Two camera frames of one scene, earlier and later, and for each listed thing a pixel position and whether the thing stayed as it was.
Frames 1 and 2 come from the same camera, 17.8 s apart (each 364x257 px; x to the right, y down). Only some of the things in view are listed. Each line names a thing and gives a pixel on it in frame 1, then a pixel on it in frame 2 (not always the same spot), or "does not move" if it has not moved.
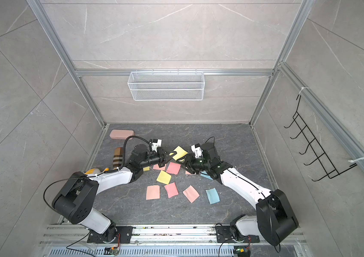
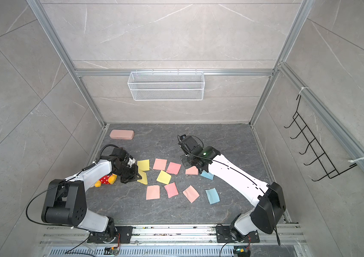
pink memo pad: [156, 166] does not move
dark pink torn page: [171, 189] does not move
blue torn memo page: [212, 195] does not move
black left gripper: [162, 156] to [135, 175]
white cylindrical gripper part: [156, 143] to [125, 157]
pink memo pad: [173, 168] does not move
